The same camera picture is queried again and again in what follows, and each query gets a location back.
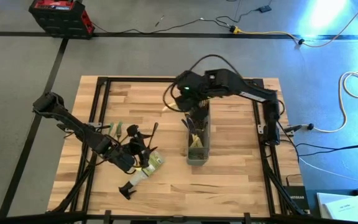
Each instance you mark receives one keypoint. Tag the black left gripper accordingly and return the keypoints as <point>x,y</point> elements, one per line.
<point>135,149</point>

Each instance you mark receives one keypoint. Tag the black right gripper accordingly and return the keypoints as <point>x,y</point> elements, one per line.
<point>191,90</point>

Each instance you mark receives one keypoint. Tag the dark metal fork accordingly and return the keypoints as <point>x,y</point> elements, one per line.
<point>187,124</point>

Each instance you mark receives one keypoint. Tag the grey plastic silverware basket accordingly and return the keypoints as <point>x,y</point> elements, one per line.
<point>199,158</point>

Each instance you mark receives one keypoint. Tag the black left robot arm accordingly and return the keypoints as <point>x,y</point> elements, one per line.
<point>73,124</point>

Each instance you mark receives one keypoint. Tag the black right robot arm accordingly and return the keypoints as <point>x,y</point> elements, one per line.
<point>253,93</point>

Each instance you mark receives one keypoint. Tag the green-labelled spray bottle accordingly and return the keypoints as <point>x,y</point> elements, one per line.
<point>141,176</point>

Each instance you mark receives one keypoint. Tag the small pen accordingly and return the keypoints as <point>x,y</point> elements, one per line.
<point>159,21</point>

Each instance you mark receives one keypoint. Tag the black power adapter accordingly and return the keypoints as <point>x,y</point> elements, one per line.
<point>264,9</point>

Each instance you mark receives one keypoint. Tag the red and black toolbox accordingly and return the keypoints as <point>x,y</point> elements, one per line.
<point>61,18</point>

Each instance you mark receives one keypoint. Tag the black Netgear box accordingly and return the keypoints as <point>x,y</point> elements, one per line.
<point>297,199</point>

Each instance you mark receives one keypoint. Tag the dark storage box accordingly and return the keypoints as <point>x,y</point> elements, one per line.
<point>312,202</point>

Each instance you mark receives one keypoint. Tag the white booklet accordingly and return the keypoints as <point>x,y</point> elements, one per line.
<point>343,208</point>

